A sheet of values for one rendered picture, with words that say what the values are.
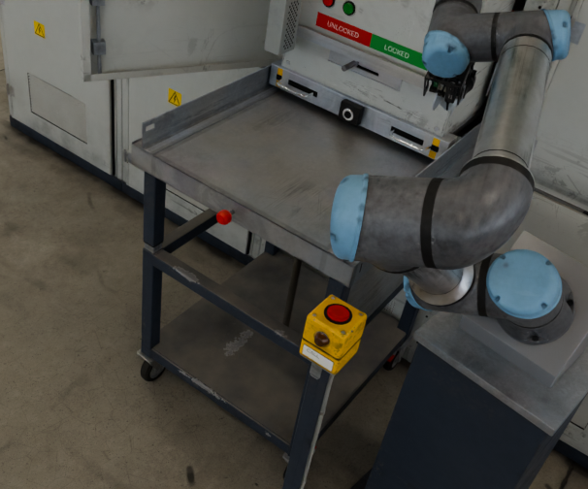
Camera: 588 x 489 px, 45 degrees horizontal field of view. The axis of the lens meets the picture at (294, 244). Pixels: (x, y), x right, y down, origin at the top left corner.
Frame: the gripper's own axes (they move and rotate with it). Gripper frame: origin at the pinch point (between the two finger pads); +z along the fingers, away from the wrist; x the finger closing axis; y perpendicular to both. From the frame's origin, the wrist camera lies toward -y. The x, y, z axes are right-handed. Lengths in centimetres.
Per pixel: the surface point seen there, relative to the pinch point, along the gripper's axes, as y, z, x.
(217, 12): -25, 20, -73
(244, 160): 17.6, 18.0, -42.2
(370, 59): -16.4, 12.3, -24.2
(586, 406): 16, 93, 55
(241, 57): -25, 36, -68
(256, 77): -13, 26, -55
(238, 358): 46, 79, -41
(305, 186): 18.9, 18.4, -25.8
